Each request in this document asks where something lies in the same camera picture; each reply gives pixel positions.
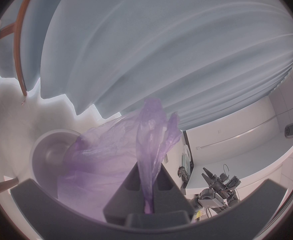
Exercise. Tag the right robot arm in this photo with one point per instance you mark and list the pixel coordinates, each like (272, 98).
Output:
(210, 199)

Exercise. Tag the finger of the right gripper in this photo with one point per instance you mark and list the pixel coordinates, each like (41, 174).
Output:
(208, 174)
(206, 179)

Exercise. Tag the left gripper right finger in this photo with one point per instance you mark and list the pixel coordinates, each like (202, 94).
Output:
(174, 201)

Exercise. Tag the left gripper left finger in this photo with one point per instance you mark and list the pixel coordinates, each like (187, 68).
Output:
(116, 206)

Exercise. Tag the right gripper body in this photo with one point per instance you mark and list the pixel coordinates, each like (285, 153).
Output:
(216, 183)

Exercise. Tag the wooden chair white cushions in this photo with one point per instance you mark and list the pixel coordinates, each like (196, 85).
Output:
(18, 46)

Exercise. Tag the white trash bin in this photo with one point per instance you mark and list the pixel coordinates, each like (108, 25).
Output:
(46, 154)

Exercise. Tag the crumpled black plastic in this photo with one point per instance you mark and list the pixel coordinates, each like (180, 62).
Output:
(183, 173)

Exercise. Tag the purple plastic bag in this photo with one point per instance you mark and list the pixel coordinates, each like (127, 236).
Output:
(106, 154)

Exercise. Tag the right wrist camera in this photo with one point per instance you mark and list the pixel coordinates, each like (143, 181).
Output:
(223, 177)

